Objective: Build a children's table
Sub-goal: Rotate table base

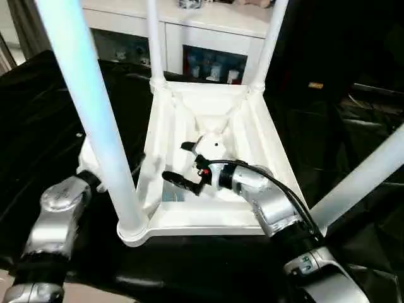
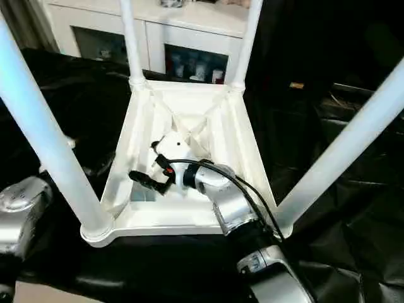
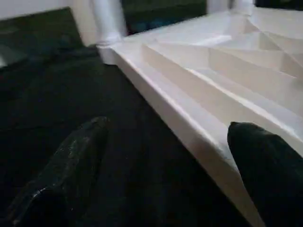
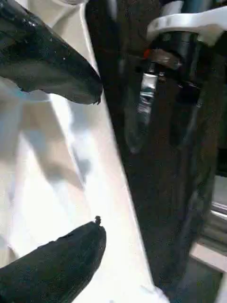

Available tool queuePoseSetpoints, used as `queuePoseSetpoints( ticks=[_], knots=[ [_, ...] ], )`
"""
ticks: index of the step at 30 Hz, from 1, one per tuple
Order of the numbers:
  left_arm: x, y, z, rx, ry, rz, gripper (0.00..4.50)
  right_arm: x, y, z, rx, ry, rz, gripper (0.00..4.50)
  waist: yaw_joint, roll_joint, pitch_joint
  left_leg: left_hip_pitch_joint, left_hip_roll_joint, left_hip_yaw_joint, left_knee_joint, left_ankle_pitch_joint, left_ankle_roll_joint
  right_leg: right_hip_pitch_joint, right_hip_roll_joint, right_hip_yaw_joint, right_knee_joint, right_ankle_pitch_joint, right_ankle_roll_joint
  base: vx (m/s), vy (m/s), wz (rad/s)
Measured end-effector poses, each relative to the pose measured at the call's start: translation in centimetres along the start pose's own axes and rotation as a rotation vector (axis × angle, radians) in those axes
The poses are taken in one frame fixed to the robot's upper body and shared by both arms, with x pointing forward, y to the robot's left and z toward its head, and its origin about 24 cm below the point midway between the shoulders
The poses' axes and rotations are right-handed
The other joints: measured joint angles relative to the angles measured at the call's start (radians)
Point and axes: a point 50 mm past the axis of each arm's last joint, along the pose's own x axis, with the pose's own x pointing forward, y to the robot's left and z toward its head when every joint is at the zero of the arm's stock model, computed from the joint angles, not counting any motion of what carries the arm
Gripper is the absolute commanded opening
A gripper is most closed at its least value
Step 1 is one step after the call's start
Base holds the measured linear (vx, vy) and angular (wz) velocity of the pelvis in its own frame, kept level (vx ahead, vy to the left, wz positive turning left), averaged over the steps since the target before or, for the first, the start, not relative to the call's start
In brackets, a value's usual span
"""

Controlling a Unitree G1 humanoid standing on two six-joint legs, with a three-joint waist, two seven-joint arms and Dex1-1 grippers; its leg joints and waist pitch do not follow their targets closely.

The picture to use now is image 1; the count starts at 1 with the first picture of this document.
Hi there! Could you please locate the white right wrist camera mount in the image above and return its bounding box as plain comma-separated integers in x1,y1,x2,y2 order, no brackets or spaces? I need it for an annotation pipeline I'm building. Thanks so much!
193,133,229,166

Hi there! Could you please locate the white plastic table leg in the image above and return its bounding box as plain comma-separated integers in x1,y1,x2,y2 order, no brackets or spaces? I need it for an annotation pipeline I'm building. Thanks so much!
35,0,151,244
308,123,404,237
145,0,167,90
248,0,290,94

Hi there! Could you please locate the grey curtain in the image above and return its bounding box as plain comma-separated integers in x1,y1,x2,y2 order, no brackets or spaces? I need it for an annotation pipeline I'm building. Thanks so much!
6,0,45,64

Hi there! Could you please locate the white glass-door cabinet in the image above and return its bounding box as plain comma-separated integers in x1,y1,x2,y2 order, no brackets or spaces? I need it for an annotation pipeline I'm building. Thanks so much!
79,0,278,86

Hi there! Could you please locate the brown teddy bear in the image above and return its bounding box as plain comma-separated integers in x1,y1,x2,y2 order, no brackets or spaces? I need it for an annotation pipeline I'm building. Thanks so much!
237,0,273,7

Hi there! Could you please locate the white plastic table top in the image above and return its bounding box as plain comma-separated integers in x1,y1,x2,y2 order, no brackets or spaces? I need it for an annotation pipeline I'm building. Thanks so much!
76,81,316,248

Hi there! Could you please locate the black work surface mat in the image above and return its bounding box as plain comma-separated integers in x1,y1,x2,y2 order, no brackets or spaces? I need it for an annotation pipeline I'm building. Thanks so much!
0,49,404,303

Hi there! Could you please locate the dark black cabinet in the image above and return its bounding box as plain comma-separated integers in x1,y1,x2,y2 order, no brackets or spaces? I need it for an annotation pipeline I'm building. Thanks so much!
265,0,404,95

